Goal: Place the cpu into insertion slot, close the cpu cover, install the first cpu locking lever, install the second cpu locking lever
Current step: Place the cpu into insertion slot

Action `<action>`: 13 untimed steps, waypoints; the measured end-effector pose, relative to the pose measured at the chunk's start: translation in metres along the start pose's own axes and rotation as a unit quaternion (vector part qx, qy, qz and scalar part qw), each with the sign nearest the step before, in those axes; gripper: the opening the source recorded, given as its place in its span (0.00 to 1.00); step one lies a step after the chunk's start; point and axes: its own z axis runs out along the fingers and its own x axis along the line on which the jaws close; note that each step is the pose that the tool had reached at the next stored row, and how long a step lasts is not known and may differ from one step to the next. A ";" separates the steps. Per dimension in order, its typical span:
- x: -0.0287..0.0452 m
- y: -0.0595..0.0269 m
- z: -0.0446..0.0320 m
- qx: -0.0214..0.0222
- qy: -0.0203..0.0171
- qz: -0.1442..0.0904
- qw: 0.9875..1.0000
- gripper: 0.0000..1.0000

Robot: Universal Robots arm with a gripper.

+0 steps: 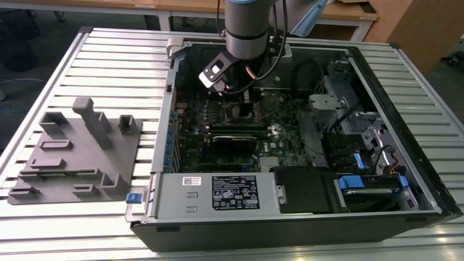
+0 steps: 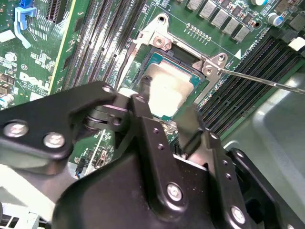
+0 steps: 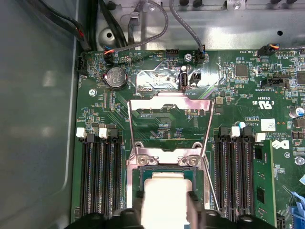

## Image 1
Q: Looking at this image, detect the metal socket cover frame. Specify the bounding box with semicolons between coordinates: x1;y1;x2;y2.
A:
253;92;269;122

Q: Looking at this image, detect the metal socket locking lever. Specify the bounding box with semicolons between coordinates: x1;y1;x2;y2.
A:
260;104;282;120

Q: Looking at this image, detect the CPU socket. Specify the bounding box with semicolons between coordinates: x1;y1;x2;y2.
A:
224;102;264;126

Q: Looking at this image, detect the green motherboard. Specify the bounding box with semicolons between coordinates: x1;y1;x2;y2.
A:
172;88;317;173

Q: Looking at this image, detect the black graphics card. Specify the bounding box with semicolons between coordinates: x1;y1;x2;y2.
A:
210;133;258;161

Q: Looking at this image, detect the perforated metal drive cage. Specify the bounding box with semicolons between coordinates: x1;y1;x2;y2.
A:
312;60;358;96

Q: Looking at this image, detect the black disk bay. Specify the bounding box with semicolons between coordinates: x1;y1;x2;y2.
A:
320;132;374;171

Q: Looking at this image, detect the grey power supply unit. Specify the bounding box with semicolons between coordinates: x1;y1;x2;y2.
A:
153;171;284;219

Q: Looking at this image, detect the hard disk in blue carrier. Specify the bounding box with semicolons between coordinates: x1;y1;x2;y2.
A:
334;174;409;213

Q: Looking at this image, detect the grey parts rack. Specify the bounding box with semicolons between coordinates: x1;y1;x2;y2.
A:
6;96;144;206

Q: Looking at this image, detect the wooden cabinet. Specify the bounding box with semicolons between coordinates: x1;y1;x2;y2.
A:
365;0;464;74

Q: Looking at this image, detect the office chair base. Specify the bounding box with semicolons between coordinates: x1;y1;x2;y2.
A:
440;36;464;67

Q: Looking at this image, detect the black office chair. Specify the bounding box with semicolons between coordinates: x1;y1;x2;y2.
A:
0;9;41;73

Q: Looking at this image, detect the black open PC case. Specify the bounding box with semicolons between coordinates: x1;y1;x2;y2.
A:
125;36;464;252

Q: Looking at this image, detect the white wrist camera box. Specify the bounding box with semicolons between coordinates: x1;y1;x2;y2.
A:
197;52;233;90

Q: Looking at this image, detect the thick black cable loop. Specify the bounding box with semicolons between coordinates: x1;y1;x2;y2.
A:
293;58;321;92

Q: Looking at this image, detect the grey case handle latch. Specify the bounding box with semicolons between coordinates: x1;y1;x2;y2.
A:
165;37;186;60

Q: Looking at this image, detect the grey metal bracket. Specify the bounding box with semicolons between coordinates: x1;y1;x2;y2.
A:
308;94;349;118

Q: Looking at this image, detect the wooden desk white frame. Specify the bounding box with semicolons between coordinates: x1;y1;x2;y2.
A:
20;0;380;42

